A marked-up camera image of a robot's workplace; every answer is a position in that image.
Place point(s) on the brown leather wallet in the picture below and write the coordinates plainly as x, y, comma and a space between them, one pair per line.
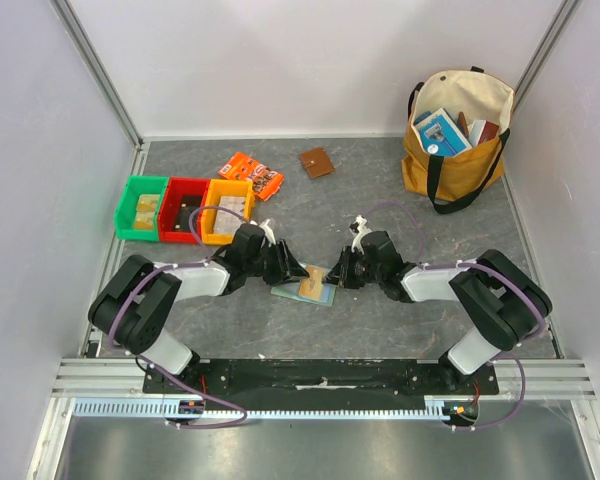
316, 162

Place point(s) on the red plastic bin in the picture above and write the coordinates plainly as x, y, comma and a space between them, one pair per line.
177, 187

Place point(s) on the white boxes in yellow bin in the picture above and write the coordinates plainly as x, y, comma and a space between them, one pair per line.
229, 212

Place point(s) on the yellow canvas tote bag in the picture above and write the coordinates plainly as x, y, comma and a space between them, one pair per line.
453, 183

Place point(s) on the red white box in bag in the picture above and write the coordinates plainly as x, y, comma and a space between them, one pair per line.
481, 131

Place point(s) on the blue razor box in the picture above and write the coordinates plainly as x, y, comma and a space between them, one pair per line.
440, 135

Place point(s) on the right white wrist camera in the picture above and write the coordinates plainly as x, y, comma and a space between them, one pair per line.
359, 230

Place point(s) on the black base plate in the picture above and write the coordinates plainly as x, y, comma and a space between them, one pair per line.
331, 384

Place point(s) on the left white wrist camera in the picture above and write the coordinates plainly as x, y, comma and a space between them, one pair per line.
269, 227

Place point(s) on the orange credit card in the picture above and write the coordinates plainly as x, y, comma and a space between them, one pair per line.
313, 286

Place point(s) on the gold cards in green bin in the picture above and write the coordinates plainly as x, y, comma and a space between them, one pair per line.
147, 208

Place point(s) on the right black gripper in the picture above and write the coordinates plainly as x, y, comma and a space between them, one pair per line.
350, 270

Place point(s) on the black item in red bin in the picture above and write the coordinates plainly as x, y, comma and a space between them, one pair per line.
188, 204

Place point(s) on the orange snack package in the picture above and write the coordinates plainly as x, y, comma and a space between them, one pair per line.
265, 181

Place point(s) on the green plastic bin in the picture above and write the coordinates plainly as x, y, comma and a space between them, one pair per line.
126, 209

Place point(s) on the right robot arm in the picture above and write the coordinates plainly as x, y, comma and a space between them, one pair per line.
504, 305

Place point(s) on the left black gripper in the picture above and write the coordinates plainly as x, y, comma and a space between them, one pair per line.
292, 267

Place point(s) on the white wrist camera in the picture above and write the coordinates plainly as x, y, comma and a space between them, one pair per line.
269, 227
359, 230

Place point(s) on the green card holder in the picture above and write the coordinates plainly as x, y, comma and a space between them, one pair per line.
290, 291

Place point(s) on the aluminium cable duct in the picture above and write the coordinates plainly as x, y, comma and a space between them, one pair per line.
180, 409

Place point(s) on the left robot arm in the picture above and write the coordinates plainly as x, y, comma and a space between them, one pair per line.
133, 308

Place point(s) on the yellow plastic bin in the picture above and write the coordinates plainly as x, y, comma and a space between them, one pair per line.
217, 189

